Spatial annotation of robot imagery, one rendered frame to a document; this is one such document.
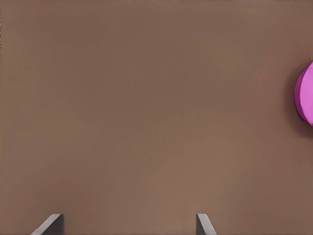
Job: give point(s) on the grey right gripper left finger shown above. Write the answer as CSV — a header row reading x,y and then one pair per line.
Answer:
x,y
51,225

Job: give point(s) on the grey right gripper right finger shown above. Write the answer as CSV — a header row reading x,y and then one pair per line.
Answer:
x,y
204,225

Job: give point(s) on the round pink tray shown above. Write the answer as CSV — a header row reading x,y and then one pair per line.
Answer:
x,y
306,94

